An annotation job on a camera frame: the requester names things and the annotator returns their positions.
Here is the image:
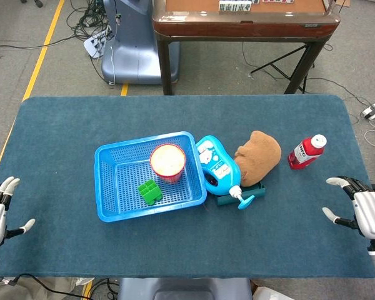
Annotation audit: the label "black cable bundle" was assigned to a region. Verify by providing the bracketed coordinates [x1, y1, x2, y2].
[65, 0, 119, 41]

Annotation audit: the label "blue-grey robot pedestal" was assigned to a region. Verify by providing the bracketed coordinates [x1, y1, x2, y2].
[101, 0, 181, 85]

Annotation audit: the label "blue detergent pump bottle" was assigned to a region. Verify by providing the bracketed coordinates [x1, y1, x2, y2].
[195, 134, 256, 211]

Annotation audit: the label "teal table cloth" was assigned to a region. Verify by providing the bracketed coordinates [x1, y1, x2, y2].
[0, 95, 375, 279]

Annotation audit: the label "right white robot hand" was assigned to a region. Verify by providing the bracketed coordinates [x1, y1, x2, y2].
[322, 176, 375, 241]

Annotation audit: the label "green toy block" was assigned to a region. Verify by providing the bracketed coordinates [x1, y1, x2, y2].
[137, 179, 163, 206]

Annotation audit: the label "blue perforated plastic basket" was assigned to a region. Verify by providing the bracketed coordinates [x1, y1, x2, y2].
[94, 131, 208, 223]

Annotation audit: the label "grey-blue robot torso base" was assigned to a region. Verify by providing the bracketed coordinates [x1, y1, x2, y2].
[117, 277, 254, 300]

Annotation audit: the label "red cylindrical snack container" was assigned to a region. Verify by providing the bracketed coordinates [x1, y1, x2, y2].
[149, 143, 187, 184]

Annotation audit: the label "dark teal rectangular box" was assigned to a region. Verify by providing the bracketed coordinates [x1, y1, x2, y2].
[214, 182, 266, 207]

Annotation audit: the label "mahjong tile row green faces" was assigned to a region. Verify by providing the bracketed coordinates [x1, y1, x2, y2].
[218, 0, 253, 13]

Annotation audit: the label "red bottle white cap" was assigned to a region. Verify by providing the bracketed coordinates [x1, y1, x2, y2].
[287, 134, 328, 171]

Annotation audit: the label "brown plush toy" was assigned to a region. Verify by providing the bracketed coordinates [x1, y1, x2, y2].
[232, 130, 283, 188]

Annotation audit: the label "brown mahjong table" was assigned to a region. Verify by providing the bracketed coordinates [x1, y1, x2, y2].
[152, 0, 341, 96]

